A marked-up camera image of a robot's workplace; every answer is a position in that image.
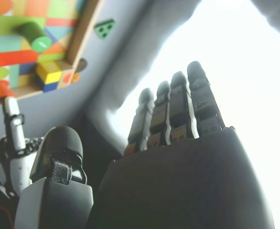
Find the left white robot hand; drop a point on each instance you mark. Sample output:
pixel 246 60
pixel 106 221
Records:
pixel 178 186

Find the red x cylinder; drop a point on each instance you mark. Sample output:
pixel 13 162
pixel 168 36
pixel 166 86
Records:
pixel 5 88

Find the green minus cylinder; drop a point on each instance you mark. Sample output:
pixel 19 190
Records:
pixel 32 33

